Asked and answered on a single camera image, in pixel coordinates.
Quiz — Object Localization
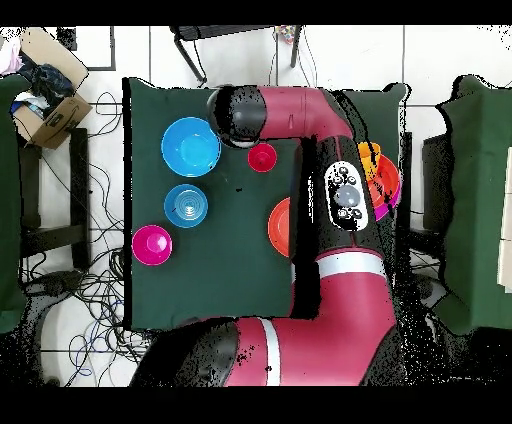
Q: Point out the dark green tablecloth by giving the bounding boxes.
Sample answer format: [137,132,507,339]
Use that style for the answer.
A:
[122,76,408,332]

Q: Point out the small magenta bowl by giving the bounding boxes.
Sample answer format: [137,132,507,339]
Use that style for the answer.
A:
[131,224,174,267]

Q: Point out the cardboard box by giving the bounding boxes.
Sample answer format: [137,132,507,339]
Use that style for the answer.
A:
[12,26,94,150]

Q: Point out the colourful small objects pile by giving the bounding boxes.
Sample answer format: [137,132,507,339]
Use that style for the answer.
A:
[274,25,297,45]

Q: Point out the orange-red bowl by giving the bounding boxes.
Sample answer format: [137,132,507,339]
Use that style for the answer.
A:
[366,153,402,209]
[267,196,292,259]

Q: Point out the red cup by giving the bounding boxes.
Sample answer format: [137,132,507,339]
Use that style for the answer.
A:
[247,142,278,174]

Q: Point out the tangle of black cables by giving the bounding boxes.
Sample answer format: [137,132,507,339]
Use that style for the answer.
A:
[39,91,161,387]

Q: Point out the large blue bowl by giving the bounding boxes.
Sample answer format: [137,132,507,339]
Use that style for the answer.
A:
[160,116,223,178]

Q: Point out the large pink bowl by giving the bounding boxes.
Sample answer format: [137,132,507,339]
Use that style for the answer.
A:
[373,190,403,222]

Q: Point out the blue cable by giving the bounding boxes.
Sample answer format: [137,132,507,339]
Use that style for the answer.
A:
[67,299,125,379]

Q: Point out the black stool frame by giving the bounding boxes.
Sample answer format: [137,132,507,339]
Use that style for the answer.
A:
[169,25,303,86]

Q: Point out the orange cup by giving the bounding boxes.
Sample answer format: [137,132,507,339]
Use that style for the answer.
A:
[356,141,382,181]

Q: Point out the green cloth covered table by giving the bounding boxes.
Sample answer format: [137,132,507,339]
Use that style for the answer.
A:
[422,74,512,337]
[0,73,31,335]

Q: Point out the black bench frame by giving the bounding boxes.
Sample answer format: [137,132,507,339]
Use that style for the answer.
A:
[17,127,91,271]

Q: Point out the small blue bowl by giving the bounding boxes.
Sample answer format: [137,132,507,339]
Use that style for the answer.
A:
[163,183,209,229]

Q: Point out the dark blue cloth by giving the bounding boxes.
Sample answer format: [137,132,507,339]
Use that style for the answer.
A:
[17,55,75,117]

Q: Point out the black pedestal leg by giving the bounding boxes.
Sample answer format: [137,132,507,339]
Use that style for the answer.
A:
[21,269,87,311]
[411,273,451,317]

